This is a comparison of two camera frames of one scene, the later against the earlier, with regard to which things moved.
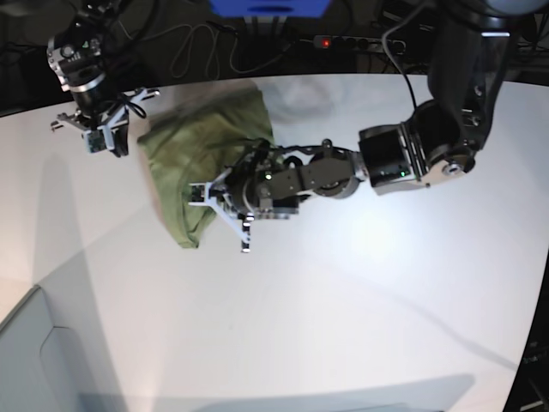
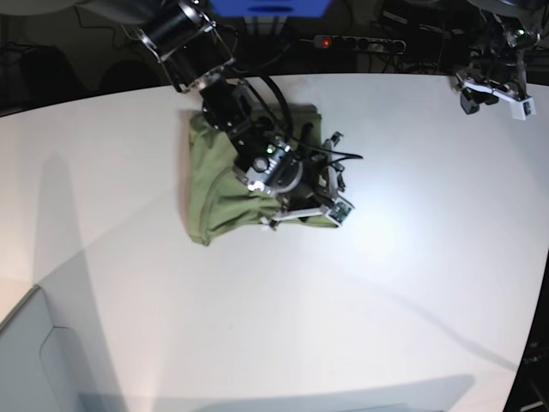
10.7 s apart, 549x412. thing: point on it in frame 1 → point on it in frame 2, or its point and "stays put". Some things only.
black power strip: (356, 42) stays put
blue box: (270, 9) stays put
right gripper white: (219, 207) → (523, 107)
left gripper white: (117, 121) → (339, 209)
